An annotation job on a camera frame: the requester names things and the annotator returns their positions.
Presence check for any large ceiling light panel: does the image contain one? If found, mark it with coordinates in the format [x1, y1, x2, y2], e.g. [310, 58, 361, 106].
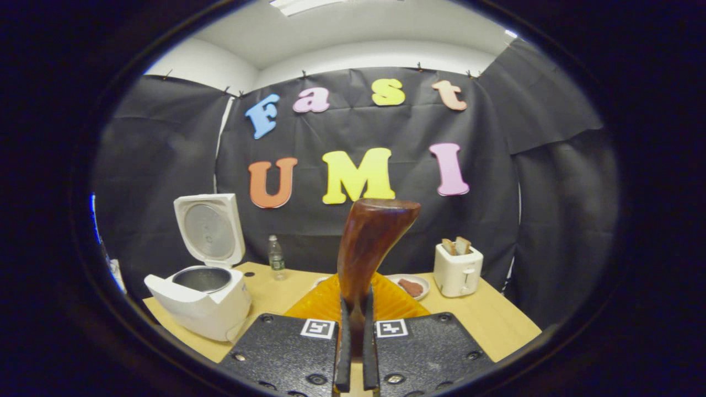
[269, 0, 347, 17]

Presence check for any white side desk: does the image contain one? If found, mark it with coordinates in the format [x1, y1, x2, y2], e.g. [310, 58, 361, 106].
[107, 258, 129, 294]

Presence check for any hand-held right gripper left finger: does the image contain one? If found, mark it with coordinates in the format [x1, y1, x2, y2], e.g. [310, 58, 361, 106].
[218, 274, 354, 397]

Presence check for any black backdrop cloth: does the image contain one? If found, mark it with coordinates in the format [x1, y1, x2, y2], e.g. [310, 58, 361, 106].
[91, 39, 621, 331]

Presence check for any cream toaster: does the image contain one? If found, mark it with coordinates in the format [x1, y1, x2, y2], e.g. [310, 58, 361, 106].
[433, 237, 485, 299]

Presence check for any white rice cooker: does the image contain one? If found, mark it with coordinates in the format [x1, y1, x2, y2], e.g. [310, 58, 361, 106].
[144, 193, 253, 342]

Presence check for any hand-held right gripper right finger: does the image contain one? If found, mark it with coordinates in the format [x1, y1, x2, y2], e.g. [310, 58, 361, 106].
[361, 273, 497, 397]

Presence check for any round white plate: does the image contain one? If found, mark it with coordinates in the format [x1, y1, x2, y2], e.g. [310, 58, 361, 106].
[386, 273, 430, 302]

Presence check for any clear water bottle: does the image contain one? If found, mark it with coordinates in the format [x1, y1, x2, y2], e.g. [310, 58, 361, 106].
[268, 235, 286, 281]

